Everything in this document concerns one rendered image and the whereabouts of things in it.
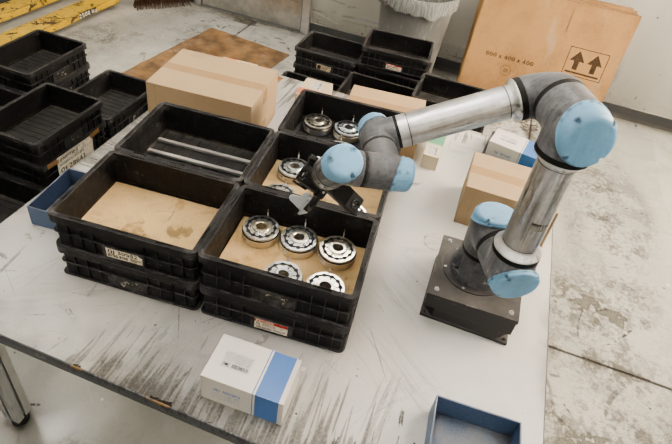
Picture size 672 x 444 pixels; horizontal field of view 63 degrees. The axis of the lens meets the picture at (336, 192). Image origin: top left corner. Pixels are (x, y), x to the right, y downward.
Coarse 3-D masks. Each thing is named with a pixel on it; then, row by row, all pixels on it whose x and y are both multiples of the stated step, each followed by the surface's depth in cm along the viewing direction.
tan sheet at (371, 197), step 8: (280, 160) 180; (272, 168) 176; (272, 176) 173; (264, 184) 170; (288, 184) 171; (296, 192) 169; (304, 192) 169; (312, 192) 170; (360, 192) 173; (368, 192) 173; (376, 192) 174; (328, 200) 168; (368, 200) 170; (376, 200) 171; (368, 208) 167; (376, 208) 168
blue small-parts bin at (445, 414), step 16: (448, 400) 127; (432, 416) 125; (448, 416) 131; (464, 416) 129; (480, 416) 127; (496, 416) 126; (432, 432) 120; (448, 432) 128; (464, 432) 128; (480, 432) 129; (496, 432) 129; (512, 432) 128
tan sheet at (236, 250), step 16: (240, 224) 154; (240, 240) 150; (320, 240) 154; (224, 256) 144; (240, 256) 145; (256, 256) 146; (272, 256) 147; (304, 272) 144; (336, 272) 145; (352, 272) 146; (352, 288) 142
